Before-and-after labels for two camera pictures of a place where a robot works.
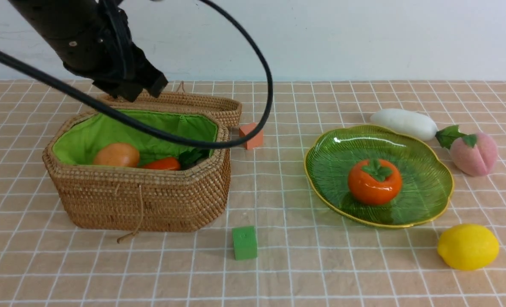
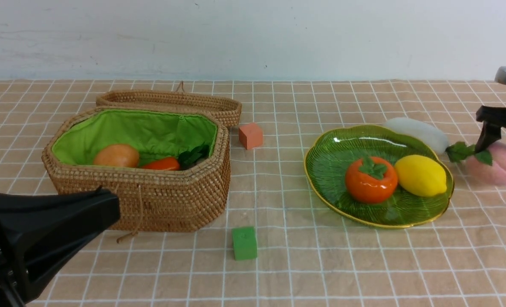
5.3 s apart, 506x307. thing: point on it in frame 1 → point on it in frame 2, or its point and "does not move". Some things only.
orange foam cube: [246, 128] does not move
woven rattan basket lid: [228, 111] does not move
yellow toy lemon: [467, 247] → [420, 175]
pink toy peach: [478, 161] → [504, 169]
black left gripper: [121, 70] → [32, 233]
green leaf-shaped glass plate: [427, 178] does not move
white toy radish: [420, 126] → [434, 139]
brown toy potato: [117, 154] does not move
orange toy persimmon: [374, 182] does not move
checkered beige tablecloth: [32, 255] does not move
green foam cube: [244, 242] does not move
